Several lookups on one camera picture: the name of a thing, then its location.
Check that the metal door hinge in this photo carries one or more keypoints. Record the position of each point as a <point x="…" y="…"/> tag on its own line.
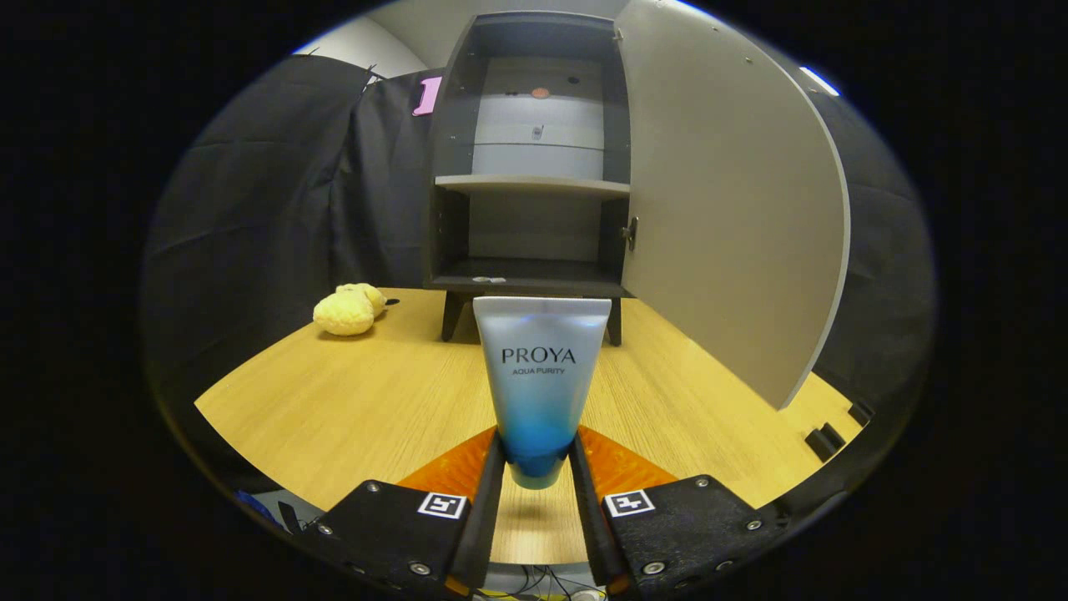
<point x="630" y="234"/>

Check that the small black block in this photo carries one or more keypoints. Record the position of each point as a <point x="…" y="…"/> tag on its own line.
<point x="861" y="413"/>
<point x="826" y="442"/>

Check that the yellow plush toy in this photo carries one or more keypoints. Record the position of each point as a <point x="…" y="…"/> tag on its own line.
<point x="346" y="313"/>

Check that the beige cabinet door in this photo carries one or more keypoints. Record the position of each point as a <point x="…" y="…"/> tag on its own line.
<point x="734" y="209"/>

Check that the white cabinet shelf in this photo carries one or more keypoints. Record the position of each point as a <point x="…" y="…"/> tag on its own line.
<point x="534" y="185"/>

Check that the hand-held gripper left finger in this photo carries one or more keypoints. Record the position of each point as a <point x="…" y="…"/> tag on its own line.
<point x="480" y="534"/>

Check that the black backdrop cloth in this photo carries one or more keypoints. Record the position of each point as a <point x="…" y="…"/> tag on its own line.
<point x="250" y="209"/>

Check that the long ceiling tube light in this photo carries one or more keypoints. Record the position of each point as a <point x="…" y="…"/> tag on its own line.
<point x="819" y="81"/>

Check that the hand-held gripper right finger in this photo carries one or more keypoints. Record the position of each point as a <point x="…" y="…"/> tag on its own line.
<point x="596" y="534"/>

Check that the blue white cosmetic tube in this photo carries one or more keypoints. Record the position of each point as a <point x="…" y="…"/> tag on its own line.
<point x="541" y="392"/>

